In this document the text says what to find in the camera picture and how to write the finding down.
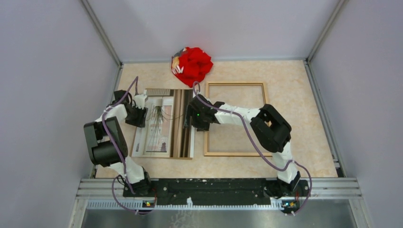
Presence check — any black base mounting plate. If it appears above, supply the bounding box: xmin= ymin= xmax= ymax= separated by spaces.
xmin=123 ymin=178 xmax=309 ymax=206

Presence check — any wooden picture frame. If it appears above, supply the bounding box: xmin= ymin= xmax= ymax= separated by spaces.
xmin=204 ymin=82 xmax=269 ymax=157

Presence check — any red crumpled cloth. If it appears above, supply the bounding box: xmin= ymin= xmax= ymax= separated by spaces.
xmin=171 ymin=47 xmax=213 ymax=88

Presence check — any photo with glass sheet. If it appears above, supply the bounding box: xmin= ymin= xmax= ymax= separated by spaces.
xmin=131 ymin=88 xmax=195 ymax=160

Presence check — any controller board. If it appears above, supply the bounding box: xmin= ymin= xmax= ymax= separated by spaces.
xmin=142 ymin=200 xmax=155 ymax=208
xmin=281 ymin=200 xmax=300 ymax=211

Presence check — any aluminium rail front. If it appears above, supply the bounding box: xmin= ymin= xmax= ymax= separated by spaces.
xmin=76 ymin=178 xmax=362 ymax=210

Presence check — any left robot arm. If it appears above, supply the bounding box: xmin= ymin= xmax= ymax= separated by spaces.
xmin=84 ymin=90 xmax=153 ymax=196

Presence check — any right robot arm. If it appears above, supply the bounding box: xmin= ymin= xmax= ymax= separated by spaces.
xmin=184 ymin=95 xmax=301 ymax=196

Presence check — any left controller board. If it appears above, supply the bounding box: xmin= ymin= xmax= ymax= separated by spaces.
xmin=142 ymin=200 xmax=155 ymax=208

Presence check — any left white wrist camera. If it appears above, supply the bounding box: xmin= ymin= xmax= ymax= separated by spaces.
xmin=134 ymin=94 xmax=148 ymax=109

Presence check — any right controller board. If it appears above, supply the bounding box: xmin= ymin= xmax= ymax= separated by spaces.
xmin=281 ymin=200 xmax=300 ymax=211

